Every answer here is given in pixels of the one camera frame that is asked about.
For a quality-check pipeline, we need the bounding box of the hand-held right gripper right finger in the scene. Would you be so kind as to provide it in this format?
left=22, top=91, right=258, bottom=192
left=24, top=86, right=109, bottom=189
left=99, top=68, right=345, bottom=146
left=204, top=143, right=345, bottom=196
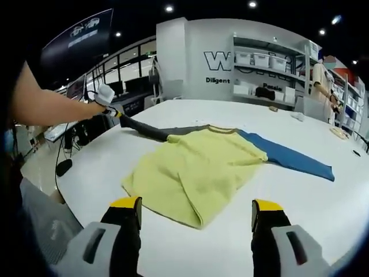
left=251, top=198, right=332, bottom=277

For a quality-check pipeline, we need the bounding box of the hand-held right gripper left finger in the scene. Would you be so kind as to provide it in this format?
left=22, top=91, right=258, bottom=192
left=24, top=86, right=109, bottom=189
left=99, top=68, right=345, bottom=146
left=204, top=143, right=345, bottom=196
left=54, top=196, right=142, bottom=277

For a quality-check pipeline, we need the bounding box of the yellow blue grey garment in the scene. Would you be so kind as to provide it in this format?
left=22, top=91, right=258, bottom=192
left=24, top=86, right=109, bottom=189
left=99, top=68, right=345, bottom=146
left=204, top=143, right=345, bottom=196
left=119, top=114, right=336, bottom=230

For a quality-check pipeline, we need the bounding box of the large standing display screen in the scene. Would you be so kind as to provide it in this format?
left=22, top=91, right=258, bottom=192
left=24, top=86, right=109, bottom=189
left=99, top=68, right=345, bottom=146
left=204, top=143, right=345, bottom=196
left=66, top=75, right=86, bottom=99

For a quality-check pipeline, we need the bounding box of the grey mesh chair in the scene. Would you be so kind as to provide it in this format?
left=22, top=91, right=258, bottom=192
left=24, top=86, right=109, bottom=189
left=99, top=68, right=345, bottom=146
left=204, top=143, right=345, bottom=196
left=20, top=177, right=84, bottom=262

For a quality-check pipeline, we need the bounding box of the dark hanging banner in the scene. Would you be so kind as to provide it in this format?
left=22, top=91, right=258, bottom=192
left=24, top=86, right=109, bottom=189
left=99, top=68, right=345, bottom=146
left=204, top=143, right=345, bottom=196
left=40, top=8, right=114, bottom=70

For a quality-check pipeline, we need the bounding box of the grey side desk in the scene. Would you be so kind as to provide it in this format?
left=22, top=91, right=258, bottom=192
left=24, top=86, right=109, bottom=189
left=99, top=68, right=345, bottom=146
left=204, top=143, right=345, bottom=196
left=43, top=119, right=78, bottom=142

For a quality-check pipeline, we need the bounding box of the black oval object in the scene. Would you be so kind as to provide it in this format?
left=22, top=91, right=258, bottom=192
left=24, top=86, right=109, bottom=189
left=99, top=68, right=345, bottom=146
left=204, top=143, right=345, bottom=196
left=56, top=158, right=73, bottom=177

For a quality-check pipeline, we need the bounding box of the tan flat board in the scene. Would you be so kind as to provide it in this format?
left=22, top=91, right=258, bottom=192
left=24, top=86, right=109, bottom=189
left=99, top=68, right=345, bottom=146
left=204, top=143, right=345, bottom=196
left=330, top=126, right=349, bottom=141

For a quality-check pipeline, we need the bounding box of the white storage bin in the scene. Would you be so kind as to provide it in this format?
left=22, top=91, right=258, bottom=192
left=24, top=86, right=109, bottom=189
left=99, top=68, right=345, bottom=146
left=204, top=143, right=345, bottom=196
left=253, top=53, right=271, bottom=68
left=236, top=51, right=254, bottom=66
left=269, top=55, right=288, bottom=73

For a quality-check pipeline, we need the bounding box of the black bag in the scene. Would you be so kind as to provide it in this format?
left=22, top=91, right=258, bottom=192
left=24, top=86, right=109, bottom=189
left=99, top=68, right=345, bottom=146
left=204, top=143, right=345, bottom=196
left=255, top=87, right=276, bottom=100

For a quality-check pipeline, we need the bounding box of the grey metal shelf rack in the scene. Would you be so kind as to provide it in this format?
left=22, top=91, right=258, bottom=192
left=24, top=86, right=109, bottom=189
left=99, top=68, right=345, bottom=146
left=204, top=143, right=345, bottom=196
left=232, top=33, right=368, bottom=139

